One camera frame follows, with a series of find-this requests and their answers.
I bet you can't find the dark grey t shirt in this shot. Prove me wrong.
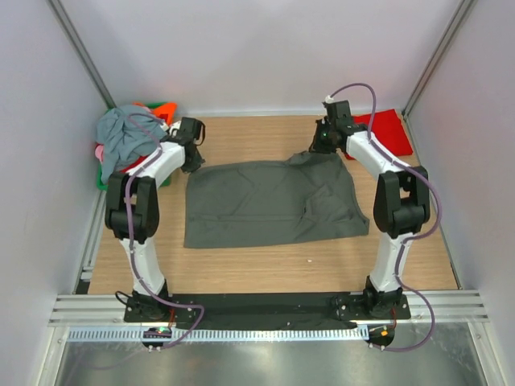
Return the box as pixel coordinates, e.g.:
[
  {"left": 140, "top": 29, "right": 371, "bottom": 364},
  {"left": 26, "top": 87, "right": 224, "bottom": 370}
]
[{"left": 184, "top": 151, "right": 369, "bottom": 249}]

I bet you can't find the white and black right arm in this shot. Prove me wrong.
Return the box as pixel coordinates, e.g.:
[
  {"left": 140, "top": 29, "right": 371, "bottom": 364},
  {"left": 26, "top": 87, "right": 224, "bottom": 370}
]
[{"left": 309, "top": 97, "right": 431, "bottom": 318}]

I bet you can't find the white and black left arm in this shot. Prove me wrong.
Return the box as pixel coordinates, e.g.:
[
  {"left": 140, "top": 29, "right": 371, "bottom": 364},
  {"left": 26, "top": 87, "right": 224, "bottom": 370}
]
[{"left": 105, "top": 113, "right": 206, "bottom": 322}]

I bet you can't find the orange t shirt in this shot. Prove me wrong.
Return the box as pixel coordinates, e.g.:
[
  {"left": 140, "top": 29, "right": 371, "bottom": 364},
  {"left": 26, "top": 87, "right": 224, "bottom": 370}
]
[{"left": 134, "top": 102, "right": 177, "bottom": 125}]

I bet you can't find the red t shirt in basket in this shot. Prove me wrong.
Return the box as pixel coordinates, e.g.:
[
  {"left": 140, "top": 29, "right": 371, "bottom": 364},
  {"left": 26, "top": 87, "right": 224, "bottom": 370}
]
[{"left": 120, "top": 156, "right": 148, "bottom": 173}]

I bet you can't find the folded red t shirt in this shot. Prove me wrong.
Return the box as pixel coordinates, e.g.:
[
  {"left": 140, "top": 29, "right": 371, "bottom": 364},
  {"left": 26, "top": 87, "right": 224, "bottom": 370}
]
[{"left": 344, "top": 109, "right": 414, "bottom": 161}]

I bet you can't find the light blue t shirt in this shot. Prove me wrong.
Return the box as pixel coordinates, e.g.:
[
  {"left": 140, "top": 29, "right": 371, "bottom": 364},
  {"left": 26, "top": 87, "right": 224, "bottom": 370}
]
[{"left": 95, "top": 104, "right": 172, "bottom": 183}]

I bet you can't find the pink garment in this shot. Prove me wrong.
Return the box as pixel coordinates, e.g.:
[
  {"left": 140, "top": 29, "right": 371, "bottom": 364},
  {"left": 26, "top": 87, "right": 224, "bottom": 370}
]
[{"left": 94, "top": 144, "right": 104, "bottom": 164}]

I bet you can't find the green plastic basket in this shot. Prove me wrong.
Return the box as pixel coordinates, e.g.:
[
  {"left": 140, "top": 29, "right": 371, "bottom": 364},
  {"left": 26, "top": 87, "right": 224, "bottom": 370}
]
[{"left": 96, "top": 100, "right": 174, "bottom": 192}]

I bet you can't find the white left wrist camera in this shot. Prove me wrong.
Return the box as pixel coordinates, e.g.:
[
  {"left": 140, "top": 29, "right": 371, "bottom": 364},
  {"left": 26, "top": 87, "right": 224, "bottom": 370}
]
[{"left": 161, "top": 121, "right": 181, "bottom": 137}]

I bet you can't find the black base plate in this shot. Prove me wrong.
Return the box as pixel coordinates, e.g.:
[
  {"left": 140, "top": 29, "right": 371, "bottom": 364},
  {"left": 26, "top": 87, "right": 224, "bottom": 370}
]
[{"left": 124, "top": 292, "right": 411, "bottom": 331}]

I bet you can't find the slotted white cable duct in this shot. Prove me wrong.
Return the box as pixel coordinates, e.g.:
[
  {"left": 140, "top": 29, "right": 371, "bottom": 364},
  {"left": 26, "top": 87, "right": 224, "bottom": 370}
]
[{"left": 67, "top": 326, "right": 369, "bottom": 343}]

